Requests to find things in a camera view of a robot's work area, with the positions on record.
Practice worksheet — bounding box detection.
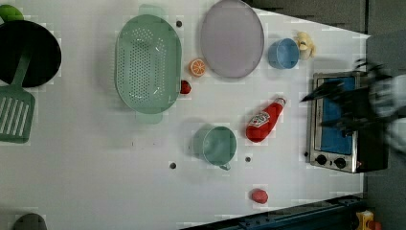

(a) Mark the orange slice toy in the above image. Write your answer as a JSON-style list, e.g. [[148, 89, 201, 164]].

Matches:
[[189, 58, 206, 78]]

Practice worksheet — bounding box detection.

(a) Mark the blue bowl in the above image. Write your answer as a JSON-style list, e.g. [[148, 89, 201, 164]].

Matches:
[[267, 38, 300, 69]]

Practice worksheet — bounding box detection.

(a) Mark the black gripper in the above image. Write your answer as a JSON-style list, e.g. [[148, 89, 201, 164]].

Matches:
[[303, 60, 393, 134]]

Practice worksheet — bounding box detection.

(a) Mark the black round pot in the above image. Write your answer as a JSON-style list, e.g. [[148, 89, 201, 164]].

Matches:
[[0, 20, 62, 88]]

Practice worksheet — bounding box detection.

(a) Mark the green mug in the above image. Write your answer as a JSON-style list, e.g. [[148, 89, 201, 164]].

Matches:
[[192, 124, 237, 171]]

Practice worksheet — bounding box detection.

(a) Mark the red ketchup bottle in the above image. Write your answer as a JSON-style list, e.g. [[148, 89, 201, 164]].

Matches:
[[245, 97, 286, 143]]

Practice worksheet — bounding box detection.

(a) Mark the small red tomato toy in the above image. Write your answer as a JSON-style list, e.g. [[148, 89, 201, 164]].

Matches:
[[180, 80, 192, 95]]

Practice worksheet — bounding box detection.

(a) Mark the dark round object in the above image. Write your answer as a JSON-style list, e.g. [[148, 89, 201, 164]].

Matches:
[[12, 214, 48, 230]]

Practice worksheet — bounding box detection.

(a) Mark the blue metal frame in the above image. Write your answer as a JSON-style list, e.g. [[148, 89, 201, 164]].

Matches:
[[182, 195, 366, 230]]

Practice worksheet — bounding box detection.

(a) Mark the red strawberry toy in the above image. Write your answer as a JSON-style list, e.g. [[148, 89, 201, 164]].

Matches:
[[251, 189, 268, 204]]

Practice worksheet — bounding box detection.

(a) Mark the green spatula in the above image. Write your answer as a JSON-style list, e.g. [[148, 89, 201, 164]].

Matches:
[[0, 51, 35, 144]]

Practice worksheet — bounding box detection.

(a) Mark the lilac round plate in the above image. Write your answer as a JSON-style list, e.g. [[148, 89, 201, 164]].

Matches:
[[200, 0, 264, 78]]

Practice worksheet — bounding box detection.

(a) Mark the yellow banana toy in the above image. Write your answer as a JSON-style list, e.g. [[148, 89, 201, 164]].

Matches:
[[295, 32, 316, 60]]

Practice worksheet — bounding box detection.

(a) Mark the green perforated colander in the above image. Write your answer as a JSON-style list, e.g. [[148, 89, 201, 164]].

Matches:
[[115, 4, 182, 124]]

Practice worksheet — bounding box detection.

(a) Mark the black toaster oven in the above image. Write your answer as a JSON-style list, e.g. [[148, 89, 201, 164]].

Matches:
[[304, 71, 389, 173]]

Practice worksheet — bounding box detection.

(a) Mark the yellow red toy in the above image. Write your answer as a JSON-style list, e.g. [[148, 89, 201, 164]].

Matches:
[[356, 210, 382, 230]]

